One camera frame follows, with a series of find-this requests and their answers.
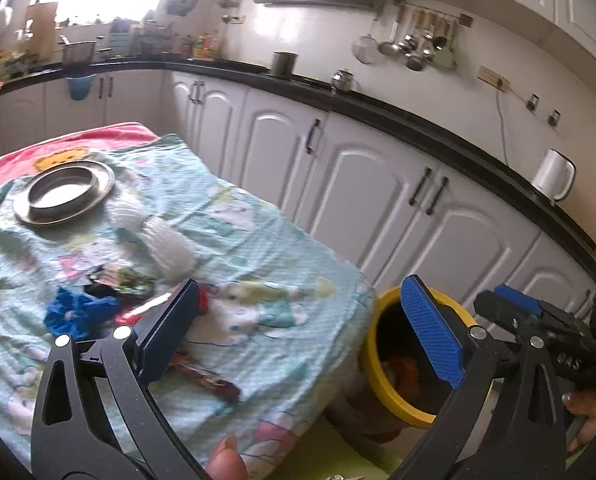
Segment light blue cartoon blanket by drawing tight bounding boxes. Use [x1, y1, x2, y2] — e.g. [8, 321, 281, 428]
[0, 132, 376, 480]

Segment blue plastic dustpan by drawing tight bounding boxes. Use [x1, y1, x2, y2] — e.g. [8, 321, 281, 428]
[68, 76, 94, 102]

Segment group of condiment bottles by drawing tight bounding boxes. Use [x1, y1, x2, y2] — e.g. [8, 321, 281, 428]
[193, 32, 221, 58]

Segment round steel plate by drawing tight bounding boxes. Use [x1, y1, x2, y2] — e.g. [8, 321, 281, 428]
[12, 160, 116, 227]

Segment yellow-green cloth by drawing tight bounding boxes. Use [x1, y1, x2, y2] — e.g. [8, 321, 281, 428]
[298, 405, 409, 480]

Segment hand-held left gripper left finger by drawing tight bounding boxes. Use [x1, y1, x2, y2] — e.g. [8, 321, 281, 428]
[30, 278, 213, 480]

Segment utensil hanging rail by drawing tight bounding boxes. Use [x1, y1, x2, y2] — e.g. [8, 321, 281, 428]
[393, 0, 474, 28]

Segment red and white wrapper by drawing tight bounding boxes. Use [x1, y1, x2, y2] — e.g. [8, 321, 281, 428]
[114, 287, 213, 328]

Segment hanging kitchen tools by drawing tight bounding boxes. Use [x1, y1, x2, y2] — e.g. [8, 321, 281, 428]
[220, 0, 249, 23]

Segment black pot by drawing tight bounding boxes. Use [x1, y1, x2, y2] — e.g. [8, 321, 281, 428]
[270, 51, 299, 78]

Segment black power cable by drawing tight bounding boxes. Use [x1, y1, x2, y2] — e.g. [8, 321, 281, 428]
[494, 89, 512, 166]

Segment wooden cutting board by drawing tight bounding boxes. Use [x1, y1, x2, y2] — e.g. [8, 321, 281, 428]
[28, 2, 58, 56]

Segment pink blanket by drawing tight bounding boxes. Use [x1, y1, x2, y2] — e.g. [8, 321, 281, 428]
[0, 121, 159, 193]

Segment white electric kettle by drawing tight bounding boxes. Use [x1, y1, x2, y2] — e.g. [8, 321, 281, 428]
[530, 149, 576, 203]

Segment black spoon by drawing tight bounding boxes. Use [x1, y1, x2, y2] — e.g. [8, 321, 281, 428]
[433, 17, 451, 50]

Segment steel teapot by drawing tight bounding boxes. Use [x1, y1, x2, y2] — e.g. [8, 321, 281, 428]
[330, 69, 355, 95]

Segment blue cloth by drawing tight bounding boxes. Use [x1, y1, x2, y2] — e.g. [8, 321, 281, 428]
[44, 287, 121, 343]

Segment steel stockpot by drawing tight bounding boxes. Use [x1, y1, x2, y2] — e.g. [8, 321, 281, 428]
[60, 37, 97, 66]

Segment colourful snack wrapper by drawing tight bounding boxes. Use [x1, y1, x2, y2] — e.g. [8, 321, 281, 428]
[84, 266, 155, 306]

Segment person's right hand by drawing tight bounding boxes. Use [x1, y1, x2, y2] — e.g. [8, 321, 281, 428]
[562, 390, 596, 448]

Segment white base cabinets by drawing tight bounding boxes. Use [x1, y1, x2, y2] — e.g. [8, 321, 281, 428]
[0, 67, 596, 321]

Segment dish rack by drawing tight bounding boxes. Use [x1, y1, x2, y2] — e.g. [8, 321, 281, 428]
[108, 17, 179, 58]

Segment black kitchen countertop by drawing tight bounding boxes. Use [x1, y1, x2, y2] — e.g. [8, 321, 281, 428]
[0, 57, 596, 273]

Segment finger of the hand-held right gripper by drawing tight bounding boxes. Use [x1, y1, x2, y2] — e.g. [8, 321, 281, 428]
[473, 290, 544, 342]
[493, 284, 546, 318]

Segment red plastic bag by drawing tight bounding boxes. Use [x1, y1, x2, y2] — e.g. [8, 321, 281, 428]
[383, 355, 421, 396]

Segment steel mesh strainer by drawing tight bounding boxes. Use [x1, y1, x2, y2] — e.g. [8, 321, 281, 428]
[352, 15, 379, 65]

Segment steel ladle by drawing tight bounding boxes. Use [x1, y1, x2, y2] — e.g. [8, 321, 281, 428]
[378, 7, 403, 56]
[400, 10, 419, 53]
[405, 15, 431, 72]

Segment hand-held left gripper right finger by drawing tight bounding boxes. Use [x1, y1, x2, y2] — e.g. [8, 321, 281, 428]
[388, 275, 566, 480]

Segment yellow-rimmed waste bin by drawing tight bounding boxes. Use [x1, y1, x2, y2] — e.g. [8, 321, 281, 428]
[345, 285, 495, 443]

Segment wall power strip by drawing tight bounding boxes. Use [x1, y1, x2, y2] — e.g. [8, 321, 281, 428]
[479, 66, 510, 92]

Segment pale green spatula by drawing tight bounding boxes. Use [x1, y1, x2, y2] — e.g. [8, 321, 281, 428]
[435, 20, 458, 68]

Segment person's left hand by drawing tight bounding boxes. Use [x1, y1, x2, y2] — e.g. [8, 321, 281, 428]
[205, 435, 251, 480]

